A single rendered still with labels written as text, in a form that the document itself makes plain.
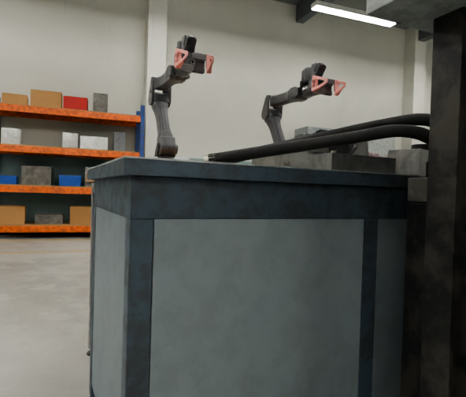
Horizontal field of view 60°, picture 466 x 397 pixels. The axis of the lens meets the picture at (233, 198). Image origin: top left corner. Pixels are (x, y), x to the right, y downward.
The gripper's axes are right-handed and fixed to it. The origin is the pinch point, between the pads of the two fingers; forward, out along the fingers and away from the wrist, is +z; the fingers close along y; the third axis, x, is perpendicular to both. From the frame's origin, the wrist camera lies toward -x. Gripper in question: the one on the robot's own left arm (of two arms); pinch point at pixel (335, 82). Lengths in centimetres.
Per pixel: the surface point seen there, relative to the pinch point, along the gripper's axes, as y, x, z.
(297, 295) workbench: -50, 71, 50
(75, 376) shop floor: -95, 120, -31
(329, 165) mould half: -32, 37, 37
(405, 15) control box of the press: -50, 12, 79
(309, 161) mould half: -32, 36, 28
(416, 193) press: -25, 44, 62
